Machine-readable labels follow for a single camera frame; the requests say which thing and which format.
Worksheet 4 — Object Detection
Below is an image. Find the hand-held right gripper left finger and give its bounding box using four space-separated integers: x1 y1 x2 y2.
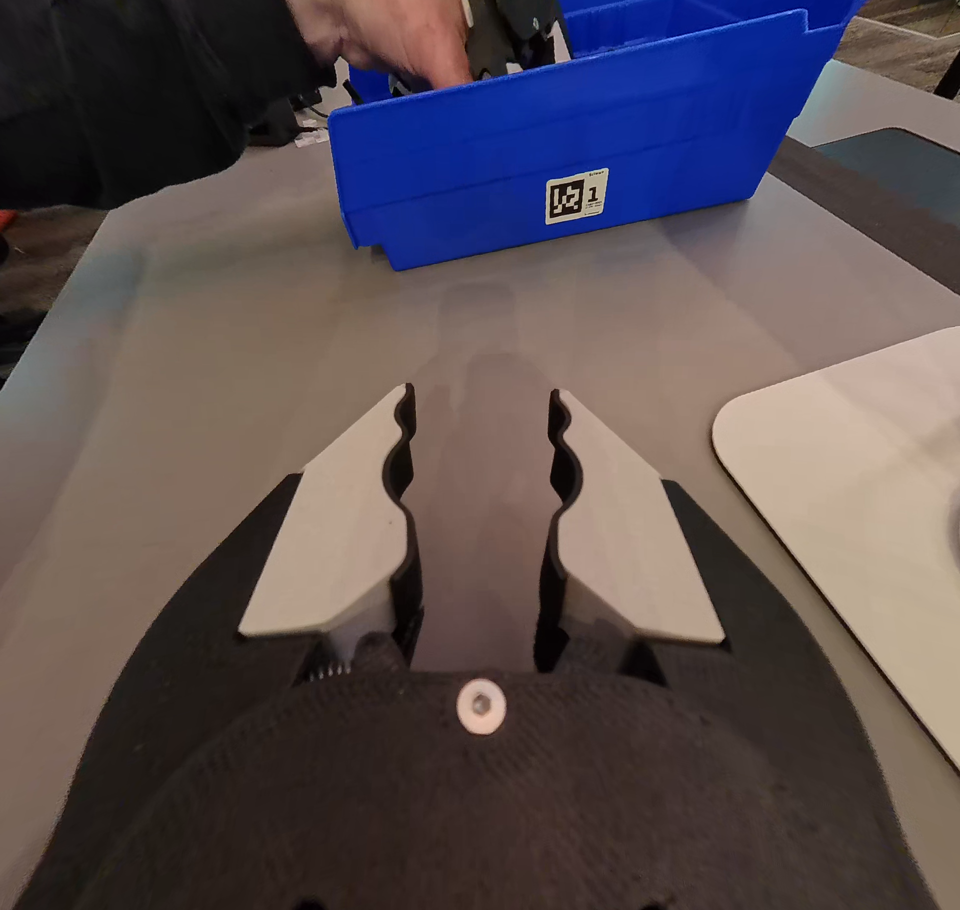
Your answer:
240 385 418 641

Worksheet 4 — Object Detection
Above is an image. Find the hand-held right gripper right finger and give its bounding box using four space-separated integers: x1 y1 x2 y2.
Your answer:
537 390 729 656

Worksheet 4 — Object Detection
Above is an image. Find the blue plastic bin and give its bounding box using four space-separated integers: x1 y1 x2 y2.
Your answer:
327 0 874 272

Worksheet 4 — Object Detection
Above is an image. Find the person's left forearm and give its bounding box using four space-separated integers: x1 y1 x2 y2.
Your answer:
0 0 339 214

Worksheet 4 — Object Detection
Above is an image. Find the person's left hand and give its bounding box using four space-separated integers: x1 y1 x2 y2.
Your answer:
270 0 474 91

